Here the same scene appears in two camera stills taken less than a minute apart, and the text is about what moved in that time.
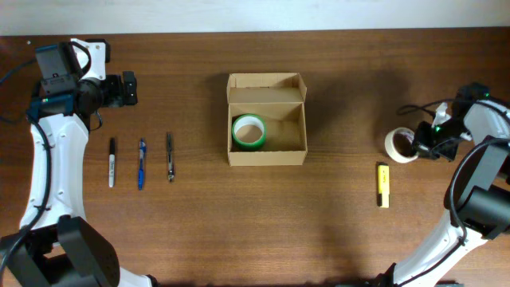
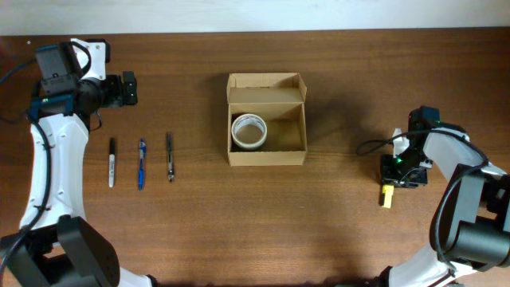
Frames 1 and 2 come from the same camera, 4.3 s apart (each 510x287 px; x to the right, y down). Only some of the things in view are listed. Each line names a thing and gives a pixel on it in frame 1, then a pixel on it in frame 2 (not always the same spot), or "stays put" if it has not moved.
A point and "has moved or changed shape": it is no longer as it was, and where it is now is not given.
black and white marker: x=111 y=163 stays put
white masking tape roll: x=390 y=148 has moved or changed shape
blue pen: x=143 y=150 stays put
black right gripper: x=422 y=139 to x=401 y=180
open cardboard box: x=280 y=100 stays put
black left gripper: x=128 y=88 stays put
